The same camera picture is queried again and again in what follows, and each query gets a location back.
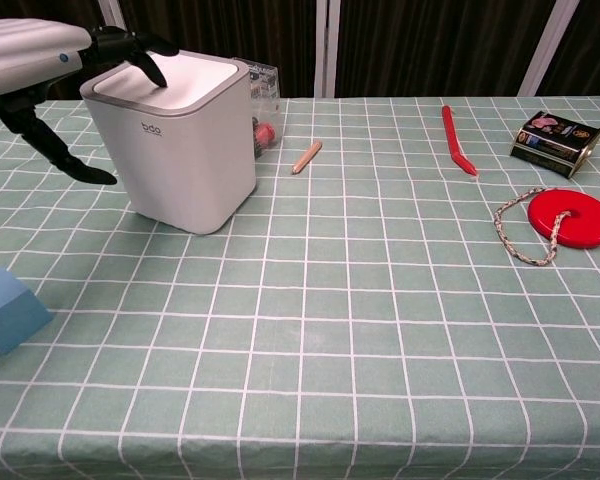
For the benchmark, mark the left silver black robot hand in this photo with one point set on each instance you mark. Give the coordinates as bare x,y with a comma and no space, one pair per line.
25,50

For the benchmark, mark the white plastic trash bin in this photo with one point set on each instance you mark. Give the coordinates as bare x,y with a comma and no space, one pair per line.
180,150

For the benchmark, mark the blue foam block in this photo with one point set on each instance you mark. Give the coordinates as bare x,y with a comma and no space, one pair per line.
10,315

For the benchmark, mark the black canned meat tin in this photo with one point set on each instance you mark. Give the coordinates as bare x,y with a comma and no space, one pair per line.
555,142

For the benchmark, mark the clear plastic box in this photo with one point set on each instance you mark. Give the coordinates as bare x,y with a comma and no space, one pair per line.
266,95

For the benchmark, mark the small red item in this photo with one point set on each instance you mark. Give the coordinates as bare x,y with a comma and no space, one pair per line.
265,135

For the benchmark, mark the short wooden pencil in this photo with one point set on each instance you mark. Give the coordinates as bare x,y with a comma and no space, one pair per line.
306,157

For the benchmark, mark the dark brown curtain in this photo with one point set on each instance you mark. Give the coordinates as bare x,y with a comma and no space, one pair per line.
430,45

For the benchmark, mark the green white checked tablecloth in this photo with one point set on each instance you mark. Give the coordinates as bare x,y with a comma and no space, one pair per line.
330,325

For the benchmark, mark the red plastic stick tool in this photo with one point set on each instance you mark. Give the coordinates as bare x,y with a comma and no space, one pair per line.
455,140

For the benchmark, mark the red flat disc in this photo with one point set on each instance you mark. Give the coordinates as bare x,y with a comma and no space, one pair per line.
580,220

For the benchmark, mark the white frame post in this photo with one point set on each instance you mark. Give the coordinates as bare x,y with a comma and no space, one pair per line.
327,45
114,12
547,47

